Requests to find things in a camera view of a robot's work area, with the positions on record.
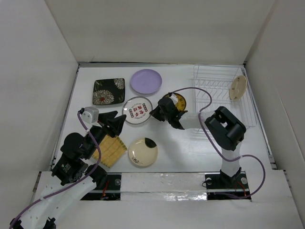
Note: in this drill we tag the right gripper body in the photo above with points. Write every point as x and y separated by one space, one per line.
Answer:
166 117

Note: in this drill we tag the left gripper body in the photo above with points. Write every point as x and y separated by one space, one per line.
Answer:
100 131

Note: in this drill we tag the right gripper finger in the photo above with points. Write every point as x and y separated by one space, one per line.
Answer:
157 114
173 97

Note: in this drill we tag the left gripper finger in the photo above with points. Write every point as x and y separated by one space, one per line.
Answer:
104 118
116 125

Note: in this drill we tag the yellow brown patterned plate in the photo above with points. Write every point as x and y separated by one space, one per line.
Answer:
181 106

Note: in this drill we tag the white plate red characters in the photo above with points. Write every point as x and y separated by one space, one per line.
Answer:
137 110

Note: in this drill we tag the bamboo pattern square plate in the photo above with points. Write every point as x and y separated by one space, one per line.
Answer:
112 149

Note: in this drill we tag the black floral square plate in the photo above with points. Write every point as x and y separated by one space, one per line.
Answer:
108 91

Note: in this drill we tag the lavender round plate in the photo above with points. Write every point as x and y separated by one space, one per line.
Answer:
146 81

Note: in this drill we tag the cream plate black spot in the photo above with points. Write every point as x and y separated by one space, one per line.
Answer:
143 152

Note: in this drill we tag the cream plate brown rim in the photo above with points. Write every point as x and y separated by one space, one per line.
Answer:
238 88

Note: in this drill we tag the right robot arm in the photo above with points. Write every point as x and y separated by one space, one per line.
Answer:
225 128

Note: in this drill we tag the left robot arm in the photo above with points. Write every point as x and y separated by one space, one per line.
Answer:
75 174

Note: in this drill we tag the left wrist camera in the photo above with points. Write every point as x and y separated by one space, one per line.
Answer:
89 115

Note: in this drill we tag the white wire dish rack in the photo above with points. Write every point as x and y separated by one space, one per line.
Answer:
217 81

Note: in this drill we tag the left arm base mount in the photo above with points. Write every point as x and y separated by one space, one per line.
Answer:
110 191

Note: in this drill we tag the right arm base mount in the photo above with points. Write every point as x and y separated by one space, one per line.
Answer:
218 189

